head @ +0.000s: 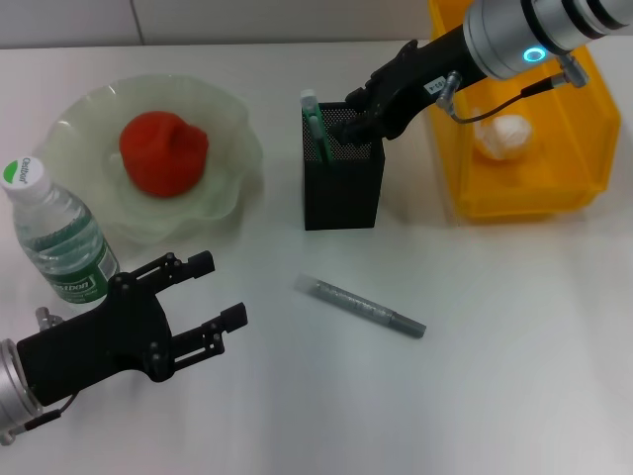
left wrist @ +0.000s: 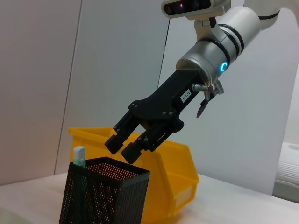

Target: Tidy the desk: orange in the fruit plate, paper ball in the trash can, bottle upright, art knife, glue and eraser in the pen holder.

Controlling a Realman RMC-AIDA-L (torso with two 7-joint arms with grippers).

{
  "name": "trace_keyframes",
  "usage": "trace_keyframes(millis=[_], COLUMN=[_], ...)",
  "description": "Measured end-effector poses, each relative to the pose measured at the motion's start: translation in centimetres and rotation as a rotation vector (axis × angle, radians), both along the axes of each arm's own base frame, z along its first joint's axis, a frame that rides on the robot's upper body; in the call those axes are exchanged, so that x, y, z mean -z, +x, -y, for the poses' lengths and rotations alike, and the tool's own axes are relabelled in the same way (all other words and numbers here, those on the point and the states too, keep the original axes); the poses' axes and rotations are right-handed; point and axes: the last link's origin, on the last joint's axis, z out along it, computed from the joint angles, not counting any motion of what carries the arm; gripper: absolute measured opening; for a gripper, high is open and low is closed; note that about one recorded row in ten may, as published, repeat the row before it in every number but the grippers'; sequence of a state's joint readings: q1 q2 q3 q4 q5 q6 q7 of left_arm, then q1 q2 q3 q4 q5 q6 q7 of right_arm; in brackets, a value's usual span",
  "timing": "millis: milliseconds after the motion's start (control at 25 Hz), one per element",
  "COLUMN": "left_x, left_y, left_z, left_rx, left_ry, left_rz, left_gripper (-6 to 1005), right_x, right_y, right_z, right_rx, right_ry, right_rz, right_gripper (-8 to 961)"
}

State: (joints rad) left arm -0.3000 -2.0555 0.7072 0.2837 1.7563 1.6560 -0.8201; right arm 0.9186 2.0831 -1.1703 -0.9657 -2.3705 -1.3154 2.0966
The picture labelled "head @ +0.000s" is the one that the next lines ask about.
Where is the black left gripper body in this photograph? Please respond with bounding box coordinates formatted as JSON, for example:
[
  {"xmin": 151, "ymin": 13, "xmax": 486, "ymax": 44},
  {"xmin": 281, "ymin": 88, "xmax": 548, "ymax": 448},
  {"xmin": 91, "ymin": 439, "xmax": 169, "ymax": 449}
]
[{"xmin": 14, "ymin": 273, "xmax": 176, "ymax": 406}]

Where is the green utility knife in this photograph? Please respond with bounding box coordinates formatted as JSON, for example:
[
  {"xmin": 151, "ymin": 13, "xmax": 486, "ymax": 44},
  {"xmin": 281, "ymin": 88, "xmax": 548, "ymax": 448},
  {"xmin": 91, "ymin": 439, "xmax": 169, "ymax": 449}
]
[{"xmin": 299, "ymin": 88, "xmax": 333, "ymax": 165}]

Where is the grey pen with clear cap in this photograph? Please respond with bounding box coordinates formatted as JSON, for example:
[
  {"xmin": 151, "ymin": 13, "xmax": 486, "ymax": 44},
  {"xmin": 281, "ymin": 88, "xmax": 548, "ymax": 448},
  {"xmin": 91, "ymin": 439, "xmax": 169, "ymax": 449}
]
[{"xmin": 294, "ymin": 273, "xmax": 428, "ymax": 341}]

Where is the orange fruit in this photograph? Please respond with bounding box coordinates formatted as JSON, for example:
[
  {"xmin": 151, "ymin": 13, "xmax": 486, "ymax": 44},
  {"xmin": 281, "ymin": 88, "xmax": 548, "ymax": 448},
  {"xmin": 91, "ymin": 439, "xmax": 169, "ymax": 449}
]
[{"xmin": 118, "ymin": 111, "xmax": 210, "ymax": 200}]

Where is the dark left gripper cable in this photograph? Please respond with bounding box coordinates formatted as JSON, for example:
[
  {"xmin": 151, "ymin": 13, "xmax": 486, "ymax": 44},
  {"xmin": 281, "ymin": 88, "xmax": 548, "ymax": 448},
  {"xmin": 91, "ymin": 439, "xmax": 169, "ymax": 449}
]
[{"xmin": 18, "ymin": 389, "xmax": 81, "ymax": 432}]

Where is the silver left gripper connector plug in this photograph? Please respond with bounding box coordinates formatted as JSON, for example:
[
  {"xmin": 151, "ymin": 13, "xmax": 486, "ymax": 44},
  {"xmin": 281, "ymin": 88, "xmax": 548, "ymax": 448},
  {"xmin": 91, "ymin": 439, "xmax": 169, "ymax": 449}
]
[{"xmin": 33, "ymin": 306, "xmax": 66, "ymax": 332}]

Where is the white paper ball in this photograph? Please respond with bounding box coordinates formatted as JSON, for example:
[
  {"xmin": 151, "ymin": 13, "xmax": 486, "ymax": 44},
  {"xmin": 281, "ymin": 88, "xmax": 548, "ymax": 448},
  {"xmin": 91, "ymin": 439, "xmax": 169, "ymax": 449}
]
[{"xmin": 471, "ymin": 107, "xmax": 537, "ymax": 162}]

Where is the translucent green fruit plate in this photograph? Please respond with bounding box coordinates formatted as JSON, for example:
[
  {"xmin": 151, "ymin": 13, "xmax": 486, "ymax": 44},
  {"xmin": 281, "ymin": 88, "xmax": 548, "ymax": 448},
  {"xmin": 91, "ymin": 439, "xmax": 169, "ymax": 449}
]
[{"xmin": 41, "ymin": 73, "xmax": 266, "ymax": 246}]

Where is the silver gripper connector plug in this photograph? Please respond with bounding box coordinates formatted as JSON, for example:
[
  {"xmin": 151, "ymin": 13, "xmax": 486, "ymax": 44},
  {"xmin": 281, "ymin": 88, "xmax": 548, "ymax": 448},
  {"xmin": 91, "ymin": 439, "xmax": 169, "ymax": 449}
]
[
  {"xmin": 33, "ymin": 306, "xmax": 66, "ymax": 332},
  {"xmin": 434, "ymin": 69, "xmax": 463, "ymax": 108}
]

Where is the yellow plastic storage bin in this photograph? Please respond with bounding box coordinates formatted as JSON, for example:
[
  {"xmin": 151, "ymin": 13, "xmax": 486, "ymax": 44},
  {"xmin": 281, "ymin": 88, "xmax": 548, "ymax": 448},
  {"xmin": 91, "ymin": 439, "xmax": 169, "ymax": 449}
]
[{"xmin": 425, "ymin": 0, "xmax": 623, "ymax": 223}]

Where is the black mesh pen holder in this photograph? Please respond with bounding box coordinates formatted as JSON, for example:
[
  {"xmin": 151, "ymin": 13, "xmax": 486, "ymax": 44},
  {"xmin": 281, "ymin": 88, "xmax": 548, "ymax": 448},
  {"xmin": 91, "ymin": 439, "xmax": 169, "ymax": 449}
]
[{"xmin": 300, "ymin": 101, "xmax": 387, "ymax": 233}]

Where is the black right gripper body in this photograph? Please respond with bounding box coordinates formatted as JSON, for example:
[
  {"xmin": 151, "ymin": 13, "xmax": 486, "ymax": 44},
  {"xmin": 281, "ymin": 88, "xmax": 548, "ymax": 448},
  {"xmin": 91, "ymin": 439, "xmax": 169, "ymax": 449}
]
[{"xmin": 367, "ymin": 24, "xmax": 490, "ymax": 143}]

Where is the clear green-label water bottle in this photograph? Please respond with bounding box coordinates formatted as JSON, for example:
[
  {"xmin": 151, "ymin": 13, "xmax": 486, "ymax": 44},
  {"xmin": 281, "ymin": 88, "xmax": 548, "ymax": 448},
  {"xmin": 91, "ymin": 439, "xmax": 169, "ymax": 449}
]
[{"xmin": 0, "ymin": 155, "xmax": 123, "ymax": 312}]

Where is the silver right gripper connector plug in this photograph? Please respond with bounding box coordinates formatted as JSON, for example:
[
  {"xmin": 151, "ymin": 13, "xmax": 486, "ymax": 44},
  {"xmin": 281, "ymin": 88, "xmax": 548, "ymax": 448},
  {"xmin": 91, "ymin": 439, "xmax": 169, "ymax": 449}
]
[{"xmin": 434, "ymin": 69, "xmax": 463, "ymax": 108}]

